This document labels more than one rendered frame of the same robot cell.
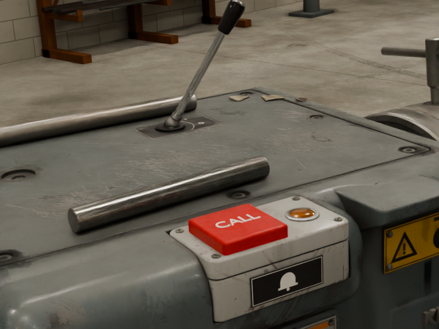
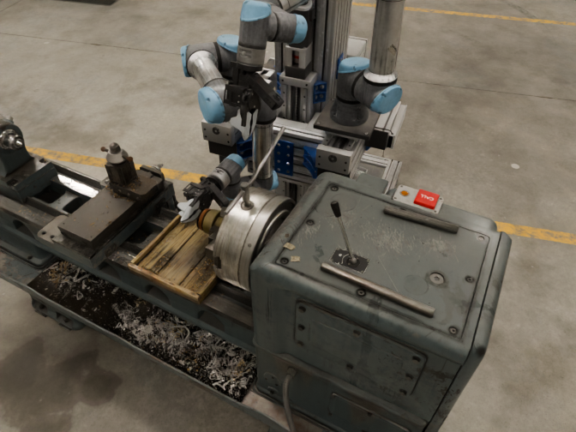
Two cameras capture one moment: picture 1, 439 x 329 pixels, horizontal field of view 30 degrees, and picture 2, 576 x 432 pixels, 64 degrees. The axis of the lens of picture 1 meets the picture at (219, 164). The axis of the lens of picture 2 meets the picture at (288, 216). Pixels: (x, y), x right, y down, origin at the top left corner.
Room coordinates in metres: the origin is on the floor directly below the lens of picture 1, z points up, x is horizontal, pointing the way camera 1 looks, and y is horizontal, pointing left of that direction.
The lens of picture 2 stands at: (1.48, 0.58, 2.14)
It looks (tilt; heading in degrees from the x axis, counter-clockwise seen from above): 44 degrees down; 236
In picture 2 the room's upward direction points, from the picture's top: 1 degrees clockwise
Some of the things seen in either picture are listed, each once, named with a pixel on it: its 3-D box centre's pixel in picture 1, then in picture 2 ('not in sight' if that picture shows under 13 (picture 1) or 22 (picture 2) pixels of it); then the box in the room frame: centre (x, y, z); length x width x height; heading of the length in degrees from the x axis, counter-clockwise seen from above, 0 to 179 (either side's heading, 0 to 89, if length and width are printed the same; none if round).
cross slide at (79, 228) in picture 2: not in sight; (117, 201); (1.32, -0.85, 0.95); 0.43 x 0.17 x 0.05; 29
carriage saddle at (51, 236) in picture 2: not in sight; (108, 210); (1.35, -0.89, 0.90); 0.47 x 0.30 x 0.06; 29
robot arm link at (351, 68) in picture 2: not in sight; (354, 77); (0.41, -0.59, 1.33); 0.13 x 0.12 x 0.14; 90
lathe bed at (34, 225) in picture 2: not in sight; (125, 237); (1.33, -0.84, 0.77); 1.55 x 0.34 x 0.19; 119
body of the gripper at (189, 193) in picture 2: not in sight; (203, 192); (1.06, -0.58, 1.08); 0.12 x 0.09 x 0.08; 29
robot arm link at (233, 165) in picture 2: not in sight; (230, 169); (0.92, -0.66, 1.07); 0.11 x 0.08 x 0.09; 29
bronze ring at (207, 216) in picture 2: not in sight; (214, 222); (1.10, -0.42, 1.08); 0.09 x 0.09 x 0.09; 30
